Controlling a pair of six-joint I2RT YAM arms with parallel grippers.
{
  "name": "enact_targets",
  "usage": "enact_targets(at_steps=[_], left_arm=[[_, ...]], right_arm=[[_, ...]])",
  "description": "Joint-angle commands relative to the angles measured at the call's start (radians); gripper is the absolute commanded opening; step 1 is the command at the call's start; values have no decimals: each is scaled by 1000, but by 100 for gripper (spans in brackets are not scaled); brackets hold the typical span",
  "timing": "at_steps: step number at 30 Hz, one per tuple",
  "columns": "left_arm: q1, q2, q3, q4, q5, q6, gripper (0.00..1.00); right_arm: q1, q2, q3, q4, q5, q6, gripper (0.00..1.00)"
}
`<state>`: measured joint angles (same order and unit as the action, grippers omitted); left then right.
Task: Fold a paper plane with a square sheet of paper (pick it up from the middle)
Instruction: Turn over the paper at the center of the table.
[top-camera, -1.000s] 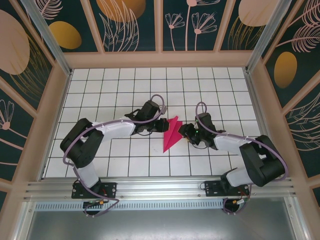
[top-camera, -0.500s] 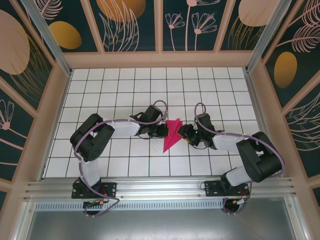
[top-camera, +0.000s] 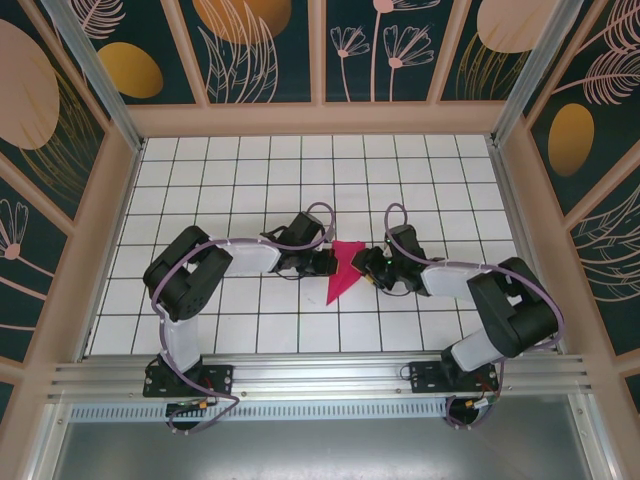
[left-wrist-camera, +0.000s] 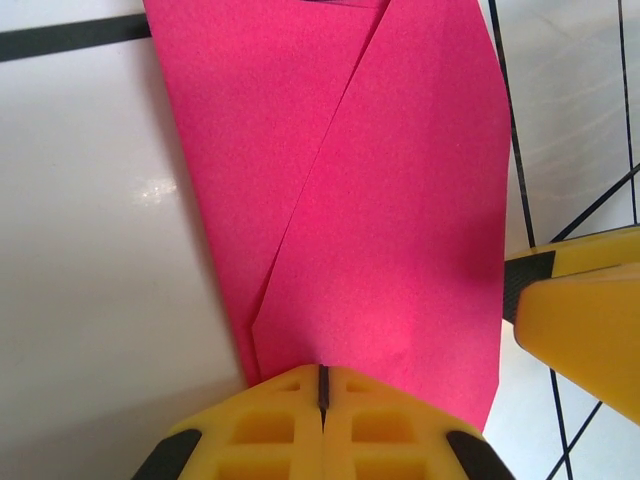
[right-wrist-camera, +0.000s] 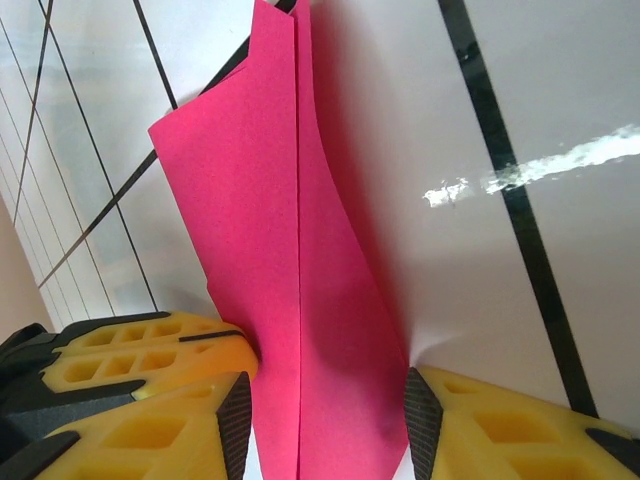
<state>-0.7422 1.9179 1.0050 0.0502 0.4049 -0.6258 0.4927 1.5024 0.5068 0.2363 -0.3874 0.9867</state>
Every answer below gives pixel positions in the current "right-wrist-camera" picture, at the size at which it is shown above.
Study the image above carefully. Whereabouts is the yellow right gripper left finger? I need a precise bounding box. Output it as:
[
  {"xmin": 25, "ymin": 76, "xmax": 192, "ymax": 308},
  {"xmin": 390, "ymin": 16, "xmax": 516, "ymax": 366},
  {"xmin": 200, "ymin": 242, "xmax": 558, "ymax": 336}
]
[{"xmin": 19, "ymin": 369, "xmax": 253, "ymax": 480}]

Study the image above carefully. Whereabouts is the pink square paper sheet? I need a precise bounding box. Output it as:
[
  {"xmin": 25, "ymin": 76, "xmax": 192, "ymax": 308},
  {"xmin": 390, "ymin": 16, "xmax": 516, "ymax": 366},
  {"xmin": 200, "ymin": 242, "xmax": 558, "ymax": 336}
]
[{"xmin": 148, "ymin": 0, "xmax": 414, "ymax": 480}]

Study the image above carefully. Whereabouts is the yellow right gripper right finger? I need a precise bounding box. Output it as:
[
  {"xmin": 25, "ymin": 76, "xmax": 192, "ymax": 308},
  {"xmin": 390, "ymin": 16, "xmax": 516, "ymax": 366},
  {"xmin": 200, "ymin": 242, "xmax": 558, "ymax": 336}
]
[{"xmin": 402, "ymin": 365, "xmax": 640, "ymax": 480}]

